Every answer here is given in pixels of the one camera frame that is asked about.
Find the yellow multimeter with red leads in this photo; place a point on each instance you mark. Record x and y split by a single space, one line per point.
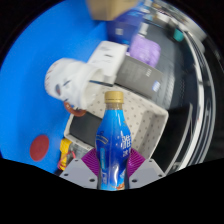
65 146

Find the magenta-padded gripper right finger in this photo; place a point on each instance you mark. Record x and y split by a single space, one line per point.
148 171

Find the beige dotted storage box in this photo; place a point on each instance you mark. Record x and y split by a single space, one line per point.
143 120

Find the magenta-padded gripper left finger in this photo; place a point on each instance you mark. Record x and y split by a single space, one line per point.
76 173

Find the blue drink bottle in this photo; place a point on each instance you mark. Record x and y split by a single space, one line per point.
113 143

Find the white carton box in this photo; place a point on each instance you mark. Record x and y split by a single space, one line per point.
108 60

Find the dark grey upright carton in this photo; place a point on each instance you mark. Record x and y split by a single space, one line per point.
140 76

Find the small teal object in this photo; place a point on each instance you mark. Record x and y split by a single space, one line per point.
178 35

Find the black rectangular case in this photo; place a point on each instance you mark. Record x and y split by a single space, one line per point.
85 130

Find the flat round red coaster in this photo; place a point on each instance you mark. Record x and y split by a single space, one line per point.
39 148

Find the brown cardboard box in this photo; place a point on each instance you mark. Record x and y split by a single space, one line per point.
111 9

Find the thin metal spoon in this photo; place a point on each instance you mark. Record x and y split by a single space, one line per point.
98 82

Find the blue carton box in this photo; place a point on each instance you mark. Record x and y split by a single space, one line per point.
123 30

